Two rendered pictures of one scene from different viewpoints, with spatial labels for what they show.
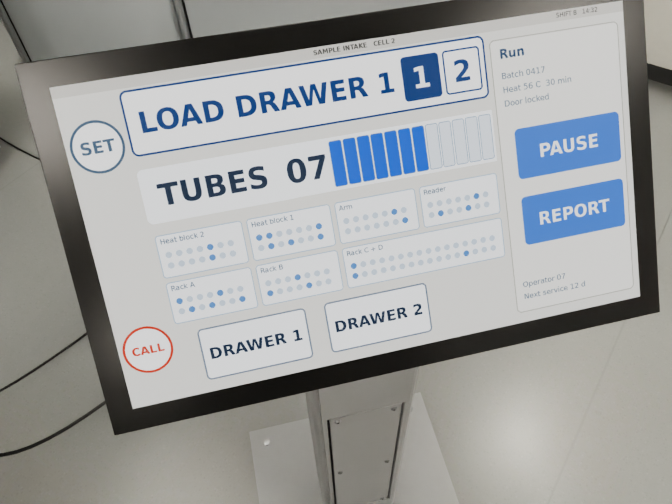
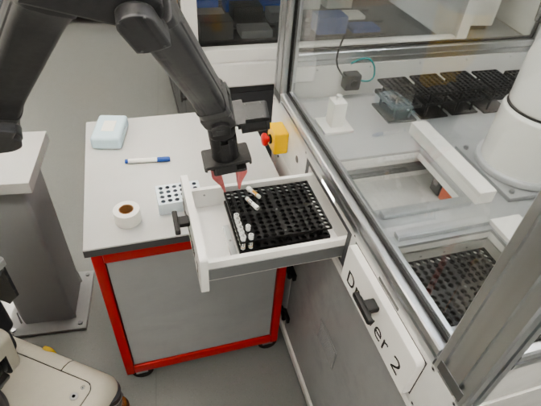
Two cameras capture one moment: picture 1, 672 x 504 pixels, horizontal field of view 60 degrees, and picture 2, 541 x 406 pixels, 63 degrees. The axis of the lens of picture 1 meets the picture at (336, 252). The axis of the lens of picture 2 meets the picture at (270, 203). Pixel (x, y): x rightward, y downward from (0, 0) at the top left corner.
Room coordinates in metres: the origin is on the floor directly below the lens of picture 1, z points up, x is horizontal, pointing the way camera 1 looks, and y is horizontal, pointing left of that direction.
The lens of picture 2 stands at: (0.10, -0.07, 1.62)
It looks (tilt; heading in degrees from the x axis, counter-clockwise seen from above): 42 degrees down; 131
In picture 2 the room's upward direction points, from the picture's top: 5 degrees clockwise
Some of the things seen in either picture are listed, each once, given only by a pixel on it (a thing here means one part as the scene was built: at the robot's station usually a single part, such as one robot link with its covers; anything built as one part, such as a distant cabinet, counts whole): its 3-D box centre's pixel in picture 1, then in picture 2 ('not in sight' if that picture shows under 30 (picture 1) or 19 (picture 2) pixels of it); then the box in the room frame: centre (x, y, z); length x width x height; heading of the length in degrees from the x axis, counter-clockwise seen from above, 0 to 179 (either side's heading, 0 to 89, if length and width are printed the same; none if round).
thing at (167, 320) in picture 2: not in sight; (188, 246); (-0.85, 0.59, 0.38); 0.62 x 0.58 x 0.76; 150
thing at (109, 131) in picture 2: not in sight; (109, 131); (-1.12, 0.51, 0.78); 0.15 x 0.10 x 0.04; 138
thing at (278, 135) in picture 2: not in sight; (276, 138); (-0.64, 0.80, 0.88); 0.07 x 0.05 x 0.07; 150
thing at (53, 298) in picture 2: not in sight; (26, 242); (-1.26, 0.17, 0.38); 0.30 x 0.30 x 0.76; 54
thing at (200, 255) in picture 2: not in sight; (193, 229); (-0.50, 0.37, 0.87); 0.29 x 0.02 x 0.11; 150
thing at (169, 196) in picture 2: not in sight; (179, 196); (-0.71, 0.48, 0.78); 0.12 x 0.08 x 0.04; 62
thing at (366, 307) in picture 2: not in sight; (368, 306); (-0.08, 0.47, 0.91); 0.07 x 0.04 x 0.01; 150
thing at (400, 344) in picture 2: not in sight; (377, 312); (-0.07, 0.49, 0.87); 0.29 x 0.02 x 0.11; 150
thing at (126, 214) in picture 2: not in sight; (127, 214); (-0.74, 0.33, 0.78); 0.07 x 0.07 x 0.04
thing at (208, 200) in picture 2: not in sight; (278, 219); (-0.40, 0.55, 0.86); 0.40 x 0.26 x 0.06; 60
